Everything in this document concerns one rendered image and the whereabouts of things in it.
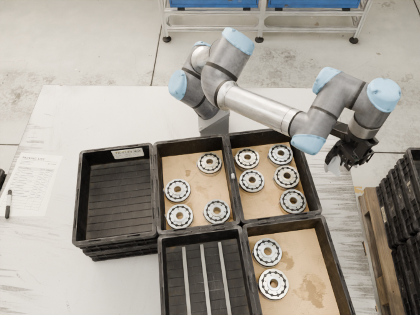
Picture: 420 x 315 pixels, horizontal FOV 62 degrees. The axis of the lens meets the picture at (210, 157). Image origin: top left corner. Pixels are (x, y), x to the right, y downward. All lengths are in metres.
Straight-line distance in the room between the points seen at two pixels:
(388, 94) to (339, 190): 0.83
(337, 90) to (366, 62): 2.40
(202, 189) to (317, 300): 0.58
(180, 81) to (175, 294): 0.83
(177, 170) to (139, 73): 1.71
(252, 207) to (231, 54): 0.60
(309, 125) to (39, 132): 1.43
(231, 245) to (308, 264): 0.28
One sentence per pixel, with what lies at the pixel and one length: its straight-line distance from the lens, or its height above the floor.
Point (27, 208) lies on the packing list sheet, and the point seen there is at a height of 0.70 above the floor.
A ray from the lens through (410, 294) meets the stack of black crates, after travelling 2.10.
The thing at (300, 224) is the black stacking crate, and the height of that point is 0.89.
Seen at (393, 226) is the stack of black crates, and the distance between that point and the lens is 2.18.
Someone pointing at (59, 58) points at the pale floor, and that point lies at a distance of 3.44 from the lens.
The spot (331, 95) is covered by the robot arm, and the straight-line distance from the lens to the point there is 0.91.
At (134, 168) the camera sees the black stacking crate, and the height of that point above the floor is 0.83.
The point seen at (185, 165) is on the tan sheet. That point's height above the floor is 0.83.
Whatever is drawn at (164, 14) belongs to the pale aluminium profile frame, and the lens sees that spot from 3.16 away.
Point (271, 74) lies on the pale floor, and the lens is 3.01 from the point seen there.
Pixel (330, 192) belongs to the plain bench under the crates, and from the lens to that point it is 1.64.
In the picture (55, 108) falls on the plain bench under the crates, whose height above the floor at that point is 0.70.
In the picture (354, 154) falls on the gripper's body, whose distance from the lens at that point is 1.04.
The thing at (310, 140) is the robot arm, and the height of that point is 1.40.
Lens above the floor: 2.11
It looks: 58 degrees down
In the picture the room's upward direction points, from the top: 3 degrees counter-clockwise
